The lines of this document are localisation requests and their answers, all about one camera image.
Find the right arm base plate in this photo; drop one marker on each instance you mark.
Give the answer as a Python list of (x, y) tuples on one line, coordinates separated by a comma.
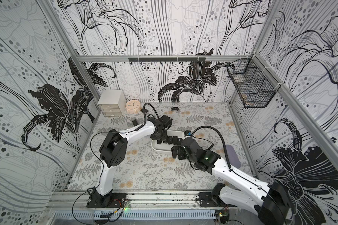
[(207, 200)]

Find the white rectangular storage box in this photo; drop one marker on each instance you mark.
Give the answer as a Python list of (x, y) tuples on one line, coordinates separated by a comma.
[(165, 147)]

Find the black flip key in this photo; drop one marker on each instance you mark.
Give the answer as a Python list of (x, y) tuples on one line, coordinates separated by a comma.
[(170, 140)]

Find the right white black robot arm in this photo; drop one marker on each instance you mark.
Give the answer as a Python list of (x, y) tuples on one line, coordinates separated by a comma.
[(269, 202)]

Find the black wire wall basket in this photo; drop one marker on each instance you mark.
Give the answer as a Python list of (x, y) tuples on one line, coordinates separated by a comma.
[(252, 86)]

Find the peach round alarm clock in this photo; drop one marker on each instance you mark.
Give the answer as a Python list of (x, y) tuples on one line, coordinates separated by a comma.
[(133, 106)]

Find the white slotted cable duct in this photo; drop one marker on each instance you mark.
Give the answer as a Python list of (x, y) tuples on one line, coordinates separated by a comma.
[(139, 214)]

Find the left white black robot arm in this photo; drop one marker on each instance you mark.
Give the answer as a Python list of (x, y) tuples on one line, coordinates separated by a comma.
[(113, 152)]

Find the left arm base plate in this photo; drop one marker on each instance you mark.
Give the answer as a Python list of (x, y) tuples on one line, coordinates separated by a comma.
[(110, 200)]

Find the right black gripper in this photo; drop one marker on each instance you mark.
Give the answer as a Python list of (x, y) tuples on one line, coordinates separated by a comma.
[(182, 149)]

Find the white mini drawer cabinet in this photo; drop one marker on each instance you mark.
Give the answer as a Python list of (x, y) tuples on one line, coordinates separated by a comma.
[(112, 103)]

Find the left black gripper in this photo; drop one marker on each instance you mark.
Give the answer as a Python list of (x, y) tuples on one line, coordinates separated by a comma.
[(162, 137)]

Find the grey oval pad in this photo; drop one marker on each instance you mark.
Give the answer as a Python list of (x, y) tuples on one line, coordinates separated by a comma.
[(232, 157)]

